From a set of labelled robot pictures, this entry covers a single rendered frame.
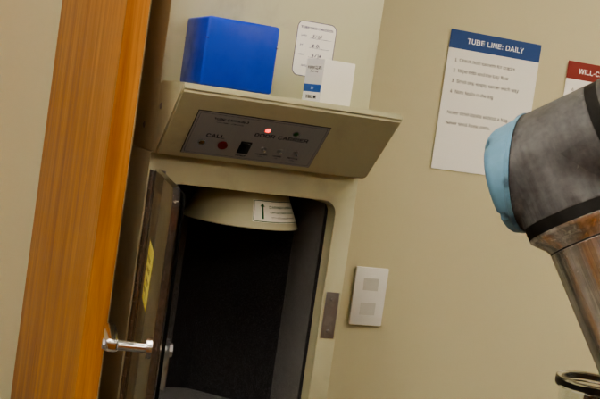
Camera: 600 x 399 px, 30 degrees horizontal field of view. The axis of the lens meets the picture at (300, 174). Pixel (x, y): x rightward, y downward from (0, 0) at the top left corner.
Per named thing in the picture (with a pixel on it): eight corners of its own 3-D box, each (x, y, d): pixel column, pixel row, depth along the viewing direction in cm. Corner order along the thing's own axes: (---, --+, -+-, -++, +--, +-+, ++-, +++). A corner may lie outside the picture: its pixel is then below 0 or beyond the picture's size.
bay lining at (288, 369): (98, 383, 180) (127, 166, 178) (248, 389, 190) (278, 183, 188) (133, 431, 158) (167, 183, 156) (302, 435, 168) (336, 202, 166)
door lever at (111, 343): (143, 343, 137) (145, 321, 137) (148, 361, 128) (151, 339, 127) (98, 338, 136) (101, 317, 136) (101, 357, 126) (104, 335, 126)
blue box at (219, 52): (179, 82, 154) (187, 17, 154) (246, 92, 158) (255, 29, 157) (199, 84, 145) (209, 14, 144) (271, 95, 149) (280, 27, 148)
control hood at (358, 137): (149, 151, 154) (159, 79, 154) (360, 177, 167) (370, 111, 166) (170, 159, 144) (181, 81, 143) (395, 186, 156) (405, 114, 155)
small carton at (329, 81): (301, 100, 158) (307, 58, 158) (331, 104, 160) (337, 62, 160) (319, 102, 154) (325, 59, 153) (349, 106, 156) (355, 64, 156)
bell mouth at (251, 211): (169, 207, 176) (173, 173, 175) (273, 219, 182) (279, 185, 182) (202, 223, 159) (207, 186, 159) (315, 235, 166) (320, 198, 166)
